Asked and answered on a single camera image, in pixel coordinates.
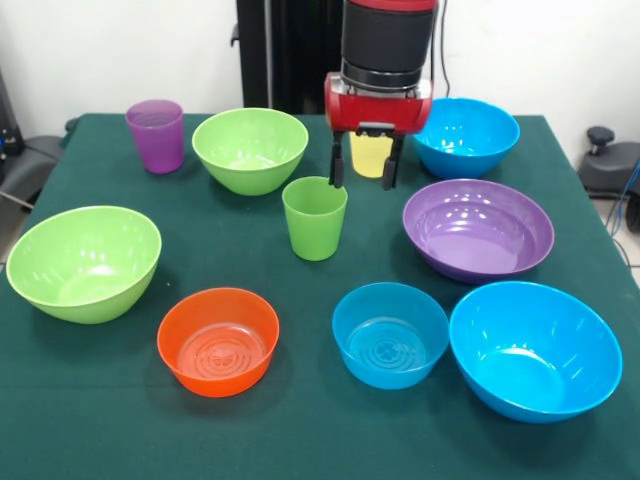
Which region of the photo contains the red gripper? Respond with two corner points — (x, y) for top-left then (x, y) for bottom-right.
(323, 72), (434, 192)

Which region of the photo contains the green plastic cup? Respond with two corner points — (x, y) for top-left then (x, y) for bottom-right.
(281, 176), (349, 262)

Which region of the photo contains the small blue plastic bowl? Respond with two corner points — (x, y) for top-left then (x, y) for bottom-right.
(331, 282), (450, 391)

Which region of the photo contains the small orange plastic bowl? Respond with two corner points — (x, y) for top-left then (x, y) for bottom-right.
(156, 287), (281, 399)

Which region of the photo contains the yellow plastic cup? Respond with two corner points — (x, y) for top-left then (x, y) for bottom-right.
(348, 130), (396, 179)

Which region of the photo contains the green plastic bowl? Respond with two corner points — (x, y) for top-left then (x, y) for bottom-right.
(5, 205), (163, 325)
(191, 107), (310, 197)

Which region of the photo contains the purple plastic bowl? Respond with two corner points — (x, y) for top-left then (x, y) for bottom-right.
(402, 178), (556, 285)

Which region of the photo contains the purple plastic cup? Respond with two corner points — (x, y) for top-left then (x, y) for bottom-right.
(124, 98), (185, 175)

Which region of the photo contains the grey base with black knob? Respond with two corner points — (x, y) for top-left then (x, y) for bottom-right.
(579, 125), (640, 201)

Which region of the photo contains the dark green tablecloth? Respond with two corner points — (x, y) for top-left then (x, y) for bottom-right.
(0, 112), (640, 480)

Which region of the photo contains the grey wheeled base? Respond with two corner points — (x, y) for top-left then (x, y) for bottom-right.
(0, 134), (64, 211)

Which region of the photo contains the black equipment casing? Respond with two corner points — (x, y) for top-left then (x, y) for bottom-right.
(0, 67), (25, 186)

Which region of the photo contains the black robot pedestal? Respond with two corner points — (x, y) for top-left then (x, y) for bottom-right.
(230, 0), (351, 117)

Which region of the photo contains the black wall cable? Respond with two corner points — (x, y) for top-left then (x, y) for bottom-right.
(428, 0), (455, 101)

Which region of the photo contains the blue cable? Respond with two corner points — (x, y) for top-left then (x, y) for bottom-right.
(607, 159), (640, 236)

